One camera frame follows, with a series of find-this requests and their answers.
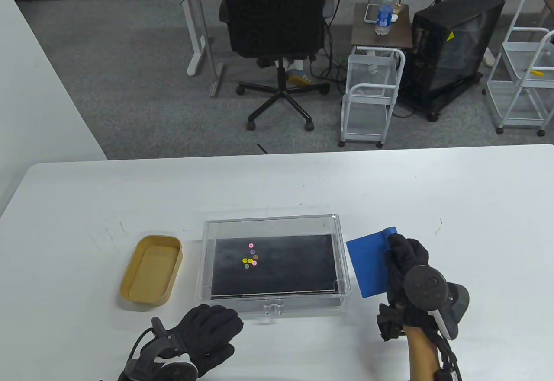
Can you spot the person's right hand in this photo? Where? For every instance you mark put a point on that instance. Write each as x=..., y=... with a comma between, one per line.
x=400, y=255

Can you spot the person's left hand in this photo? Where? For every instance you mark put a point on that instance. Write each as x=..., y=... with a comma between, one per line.
x=207, y=329

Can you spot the blue scraper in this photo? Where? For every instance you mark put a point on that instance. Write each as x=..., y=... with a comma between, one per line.
x=368, y=264

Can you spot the tan bento box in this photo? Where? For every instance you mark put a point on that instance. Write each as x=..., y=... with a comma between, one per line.
x=151, y=273

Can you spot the group of colourful buttons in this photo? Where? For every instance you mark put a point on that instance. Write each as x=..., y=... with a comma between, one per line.
x=250, y=260

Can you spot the clear plastic drawer organizer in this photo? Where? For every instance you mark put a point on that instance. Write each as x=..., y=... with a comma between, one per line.
x=277, y=225

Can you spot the person's right forearm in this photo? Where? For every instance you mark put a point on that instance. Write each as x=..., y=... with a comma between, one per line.
x=422, y=355

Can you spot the black organizer liner mat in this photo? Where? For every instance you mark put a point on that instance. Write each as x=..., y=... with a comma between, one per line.
x=294, y=264

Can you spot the black right hand controller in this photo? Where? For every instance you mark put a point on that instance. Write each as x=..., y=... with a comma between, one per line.
x=426, y=288

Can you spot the black hand controller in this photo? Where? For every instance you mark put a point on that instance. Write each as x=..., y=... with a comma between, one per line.
x=426, y=288
x=173, y=372

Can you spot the black left hand controller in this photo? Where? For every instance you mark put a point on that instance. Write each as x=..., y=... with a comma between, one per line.
x=173, y=372

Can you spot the black right wrist device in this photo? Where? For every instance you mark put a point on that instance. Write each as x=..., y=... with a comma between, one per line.
x=448, y=376

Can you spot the black pen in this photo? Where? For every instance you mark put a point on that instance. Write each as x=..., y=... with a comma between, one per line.
x=262, y=148

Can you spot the white cart with wooden top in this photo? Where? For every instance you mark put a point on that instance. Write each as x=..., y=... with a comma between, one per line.
x=368, y=37

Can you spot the black computer tower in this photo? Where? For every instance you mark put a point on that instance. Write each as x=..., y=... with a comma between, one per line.
x=458, y=35

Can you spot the clear water bottle blue label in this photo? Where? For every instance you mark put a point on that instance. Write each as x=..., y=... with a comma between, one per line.
x=384, y=13

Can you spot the white smartphone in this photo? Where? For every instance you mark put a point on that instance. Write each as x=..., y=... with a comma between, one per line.
x=371, y=13

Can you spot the black office chair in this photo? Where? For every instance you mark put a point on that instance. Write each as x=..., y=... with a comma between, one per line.
x=272, y=9

